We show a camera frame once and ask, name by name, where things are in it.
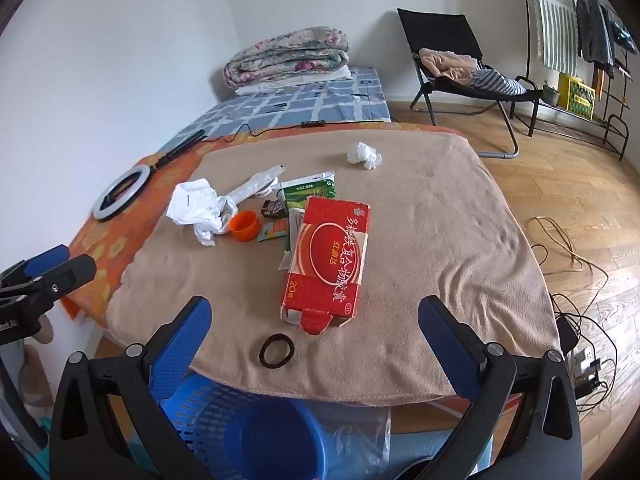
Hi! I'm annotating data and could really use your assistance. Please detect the white paper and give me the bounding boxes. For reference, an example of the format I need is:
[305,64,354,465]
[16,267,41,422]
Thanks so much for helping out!
[166,179,239,246]

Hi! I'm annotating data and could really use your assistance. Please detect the orange plastic cap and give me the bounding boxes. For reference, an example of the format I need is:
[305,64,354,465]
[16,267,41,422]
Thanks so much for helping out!
[229,210,262,243]

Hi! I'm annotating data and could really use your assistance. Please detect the red medicine box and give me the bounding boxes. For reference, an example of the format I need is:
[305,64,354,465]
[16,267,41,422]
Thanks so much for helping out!
[281,196,371,336]

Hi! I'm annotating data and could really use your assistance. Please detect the dark snack wrapper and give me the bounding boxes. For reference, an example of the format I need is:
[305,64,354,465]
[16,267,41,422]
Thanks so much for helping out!
[260,200,288,220]

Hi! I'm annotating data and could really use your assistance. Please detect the long white plastic wrapper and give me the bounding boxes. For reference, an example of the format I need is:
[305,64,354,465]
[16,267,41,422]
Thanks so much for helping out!
[228,165,285,205]

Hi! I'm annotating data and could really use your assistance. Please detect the colourful tube packet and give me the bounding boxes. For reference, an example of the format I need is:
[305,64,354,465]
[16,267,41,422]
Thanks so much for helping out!
[257,219,288,242]

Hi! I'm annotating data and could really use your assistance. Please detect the green white milk carton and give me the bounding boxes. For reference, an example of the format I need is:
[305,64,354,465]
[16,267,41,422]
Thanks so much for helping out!
[277,171,336,252]

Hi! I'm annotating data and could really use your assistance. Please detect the small white tissue ball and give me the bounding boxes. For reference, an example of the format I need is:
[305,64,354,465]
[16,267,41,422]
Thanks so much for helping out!
[346,142,383,170]

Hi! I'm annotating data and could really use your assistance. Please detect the power strip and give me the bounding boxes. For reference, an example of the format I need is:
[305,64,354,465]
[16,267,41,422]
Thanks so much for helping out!
[570,347,601,400]

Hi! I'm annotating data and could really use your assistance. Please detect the orange floral bedsheet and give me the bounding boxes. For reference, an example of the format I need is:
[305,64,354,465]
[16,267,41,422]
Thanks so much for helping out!
[62,122,461,327]

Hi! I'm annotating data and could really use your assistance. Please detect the blue laundry basket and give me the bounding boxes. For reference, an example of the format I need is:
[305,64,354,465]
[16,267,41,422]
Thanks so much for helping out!
[150,373,328,479]

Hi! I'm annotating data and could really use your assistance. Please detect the beige fleece blanket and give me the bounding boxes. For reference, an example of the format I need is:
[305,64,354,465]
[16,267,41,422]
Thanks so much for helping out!
[106,130,559,406]

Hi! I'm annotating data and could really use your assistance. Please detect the black clothes rack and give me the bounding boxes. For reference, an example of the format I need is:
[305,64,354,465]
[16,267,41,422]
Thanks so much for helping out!
[510,0,637,158]

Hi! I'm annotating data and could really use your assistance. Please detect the yellow crate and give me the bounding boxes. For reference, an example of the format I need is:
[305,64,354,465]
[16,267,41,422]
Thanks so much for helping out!
[558,73,596,120]

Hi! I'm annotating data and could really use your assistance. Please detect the black folding chair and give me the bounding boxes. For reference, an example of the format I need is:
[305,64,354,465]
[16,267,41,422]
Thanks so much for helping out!
[397,9,542,159]

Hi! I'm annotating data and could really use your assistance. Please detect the clothes on chair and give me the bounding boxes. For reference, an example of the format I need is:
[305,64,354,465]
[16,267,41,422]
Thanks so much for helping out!
[418,48,526,96]

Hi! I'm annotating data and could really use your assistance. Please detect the blue checked bedsheet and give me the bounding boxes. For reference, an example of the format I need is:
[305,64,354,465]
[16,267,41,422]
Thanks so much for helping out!
[162,67,392,152]

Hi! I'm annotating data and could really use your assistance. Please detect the folded floral quilt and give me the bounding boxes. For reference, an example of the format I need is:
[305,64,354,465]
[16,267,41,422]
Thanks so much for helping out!
[224,26,349,90]

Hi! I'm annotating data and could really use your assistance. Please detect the dark hanging jacket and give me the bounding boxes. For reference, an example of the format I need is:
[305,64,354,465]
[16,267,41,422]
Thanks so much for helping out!
[576,0,615,78]

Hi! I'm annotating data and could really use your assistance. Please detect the striped hanging cloth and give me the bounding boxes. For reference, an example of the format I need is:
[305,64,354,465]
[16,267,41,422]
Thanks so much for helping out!
[533,0,578,76]

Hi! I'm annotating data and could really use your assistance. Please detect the floor cables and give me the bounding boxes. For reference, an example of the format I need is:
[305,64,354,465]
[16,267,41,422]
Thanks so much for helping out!
[524,214,622,413]

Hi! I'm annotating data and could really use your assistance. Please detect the white ring light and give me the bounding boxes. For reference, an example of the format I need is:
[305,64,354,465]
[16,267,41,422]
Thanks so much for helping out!
[92,129,206,222]

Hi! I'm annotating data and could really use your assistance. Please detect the black hair tie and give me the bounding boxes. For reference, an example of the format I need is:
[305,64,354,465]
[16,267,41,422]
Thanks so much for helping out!
[258,332,296,371]

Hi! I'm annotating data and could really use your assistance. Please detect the ring light cable with remote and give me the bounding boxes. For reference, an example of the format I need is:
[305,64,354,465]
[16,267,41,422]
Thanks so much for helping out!
[203,119,329,148]

